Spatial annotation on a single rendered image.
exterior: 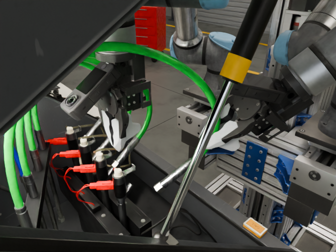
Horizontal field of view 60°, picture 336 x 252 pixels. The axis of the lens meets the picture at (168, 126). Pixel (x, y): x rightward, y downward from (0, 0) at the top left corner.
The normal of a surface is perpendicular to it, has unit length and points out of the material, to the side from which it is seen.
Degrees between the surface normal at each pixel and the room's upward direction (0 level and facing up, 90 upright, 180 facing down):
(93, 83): 33
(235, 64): 69
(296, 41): 47
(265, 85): 19
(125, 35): 89
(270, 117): 103
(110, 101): 90
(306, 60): 52
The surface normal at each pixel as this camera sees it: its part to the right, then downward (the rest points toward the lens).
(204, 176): 0.00, -0.86
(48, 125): 0.66, 0.38
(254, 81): 0.26, -0.72
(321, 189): -0.69, 0.36
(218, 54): -0.27, 0.48
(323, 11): -0.50, -0.41
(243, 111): -0.70, -0.47
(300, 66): -0.64, -0.22
